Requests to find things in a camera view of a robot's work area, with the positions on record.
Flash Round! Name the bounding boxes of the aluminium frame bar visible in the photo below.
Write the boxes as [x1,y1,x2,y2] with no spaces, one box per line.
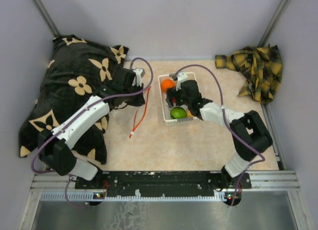
[30,170,300,206]

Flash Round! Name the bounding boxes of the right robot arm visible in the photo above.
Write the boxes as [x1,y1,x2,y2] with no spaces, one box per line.
[161,80,273,190]

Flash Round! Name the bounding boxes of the left corner post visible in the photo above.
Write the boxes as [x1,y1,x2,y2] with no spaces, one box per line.
[31,0,60,37]

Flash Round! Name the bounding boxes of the yellow plaid cloth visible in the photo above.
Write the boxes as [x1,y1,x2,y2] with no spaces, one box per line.
[215,45,283,104]

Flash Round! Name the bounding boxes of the corner post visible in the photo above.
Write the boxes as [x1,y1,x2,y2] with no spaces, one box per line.
[257,0,290,47]
[31,0,60,37]

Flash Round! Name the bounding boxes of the orange fruit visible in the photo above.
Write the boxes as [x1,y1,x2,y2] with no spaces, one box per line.
[160,79,175,92]

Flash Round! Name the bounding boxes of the white plastic basket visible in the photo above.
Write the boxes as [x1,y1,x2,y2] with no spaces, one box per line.
[158,74,201,126]

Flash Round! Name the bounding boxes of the black floral pillow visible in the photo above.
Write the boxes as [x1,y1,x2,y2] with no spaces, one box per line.
[18,35,129,157]

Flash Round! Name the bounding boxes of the peach fruit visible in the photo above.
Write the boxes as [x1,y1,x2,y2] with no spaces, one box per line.
[186,110,193,117]

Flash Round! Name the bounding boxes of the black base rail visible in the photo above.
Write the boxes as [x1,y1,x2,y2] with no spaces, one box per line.
[75,171,251,197]

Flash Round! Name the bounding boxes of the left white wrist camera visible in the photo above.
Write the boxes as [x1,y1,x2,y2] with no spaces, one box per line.
[132,68,145,87]

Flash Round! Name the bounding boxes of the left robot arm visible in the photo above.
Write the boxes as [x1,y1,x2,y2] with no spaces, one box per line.
[38,68,146,189]

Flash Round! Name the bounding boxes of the green toy watermelon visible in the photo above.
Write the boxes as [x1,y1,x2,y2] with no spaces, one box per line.
[170,107,187,119]

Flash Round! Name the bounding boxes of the right corner post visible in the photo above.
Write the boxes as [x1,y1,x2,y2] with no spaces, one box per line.
[257,0,290,47]

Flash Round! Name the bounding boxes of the clear zip top bag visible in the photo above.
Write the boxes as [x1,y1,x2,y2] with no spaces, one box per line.
[109,87,153,139]

